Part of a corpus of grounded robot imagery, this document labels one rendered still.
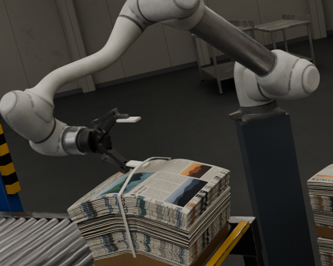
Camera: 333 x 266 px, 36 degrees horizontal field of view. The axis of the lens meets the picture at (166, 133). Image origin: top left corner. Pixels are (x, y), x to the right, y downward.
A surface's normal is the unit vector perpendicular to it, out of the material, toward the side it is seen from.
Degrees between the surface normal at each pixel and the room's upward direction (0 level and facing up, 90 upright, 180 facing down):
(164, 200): 15
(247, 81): 84
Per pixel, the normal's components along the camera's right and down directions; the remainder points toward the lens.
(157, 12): -0.54, 0.76
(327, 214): -0.72, 0.33
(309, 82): 0.63, 0.11
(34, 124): 0.54, 0.50
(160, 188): 0.03, -0.92
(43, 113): 0.80, 0.13
